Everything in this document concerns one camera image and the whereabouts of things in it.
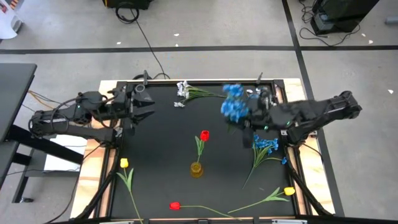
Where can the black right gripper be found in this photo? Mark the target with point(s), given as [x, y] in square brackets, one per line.
[264, 109]

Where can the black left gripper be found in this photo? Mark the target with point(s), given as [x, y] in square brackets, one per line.
[124, 107]

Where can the blue artificial flower bunch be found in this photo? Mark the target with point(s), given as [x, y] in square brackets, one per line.
[264, 144]
[234, 105]

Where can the red artificial tulip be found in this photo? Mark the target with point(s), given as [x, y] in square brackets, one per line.
[174, 206]
[204, 135]

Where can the yellow artificial tulip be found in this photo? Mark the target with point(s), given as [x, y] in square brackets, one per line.
[289, 191]
[124, 162]

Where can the yellow ribbed glass vase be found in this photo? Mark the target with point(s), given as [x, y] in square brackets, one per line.
[196, 171]

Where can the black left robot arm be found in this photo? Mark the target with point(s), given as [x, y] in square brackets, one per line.
[93, 133]

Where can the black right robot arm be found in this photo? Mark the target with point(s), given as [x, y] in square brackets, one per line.
[326, 112]

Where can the clear glass vase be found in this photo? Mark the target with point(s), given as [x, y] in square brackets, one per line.
[140, 84]

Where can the white floor panel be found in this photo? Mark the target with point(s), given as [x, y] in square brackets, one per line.
[62, 158]

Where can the black box on floor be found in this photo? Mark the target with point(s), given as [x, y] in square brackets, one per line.
[109, 3]

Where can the black desk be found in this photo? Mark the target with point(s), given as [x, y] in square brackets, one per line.
[15, 93]

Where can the black equipment case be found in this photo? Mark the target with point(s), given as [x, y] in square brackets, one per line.
[342, 12]

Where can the white object on floor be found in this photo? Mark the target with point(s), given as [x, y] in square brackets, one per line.
[7, 25]

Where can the small grey floor object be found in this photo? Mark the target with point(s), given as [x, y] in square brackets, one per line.
[392, 20]

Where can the small black clamp post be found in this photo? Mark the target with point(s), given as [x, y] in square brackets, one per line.
[145, 77]
[259, 77]

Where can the silver metal bracket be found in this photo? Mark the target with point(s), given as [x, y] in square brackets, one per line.
[289, 221]
[116, 222]

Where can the black aluminium table frame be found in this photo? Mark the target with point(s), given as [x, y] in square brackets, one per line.
[109, 202]

